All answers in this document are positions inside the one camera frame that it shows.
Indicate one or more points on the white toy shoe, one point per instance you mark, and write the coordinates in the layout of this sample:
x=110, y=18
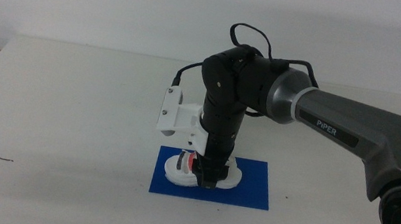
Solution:
x=176, y=174

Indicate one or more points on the small dark thread scrap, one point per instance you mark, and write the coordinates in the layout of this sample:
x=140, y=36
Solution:
x=4, y=158

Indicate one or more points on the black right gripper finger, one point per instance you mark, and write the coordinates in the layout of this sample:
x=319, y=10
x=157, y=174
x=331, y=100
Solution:
x=200, y=175
x=219, y=179

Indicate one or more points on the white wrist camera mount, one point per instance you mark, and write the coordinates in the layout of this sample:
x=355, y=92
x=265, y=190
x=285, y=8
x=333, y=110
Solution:
x=180, y=115

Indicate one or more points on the blue rectangular mat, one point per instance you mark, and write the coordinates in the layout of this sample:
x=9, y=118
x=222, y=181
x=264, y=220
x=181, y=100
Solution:
x=252, y=190

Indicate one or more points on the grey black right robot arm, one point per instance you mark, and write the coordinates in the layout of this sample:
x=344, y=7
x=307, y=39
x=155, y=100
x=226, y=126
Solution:
x=340, y=122

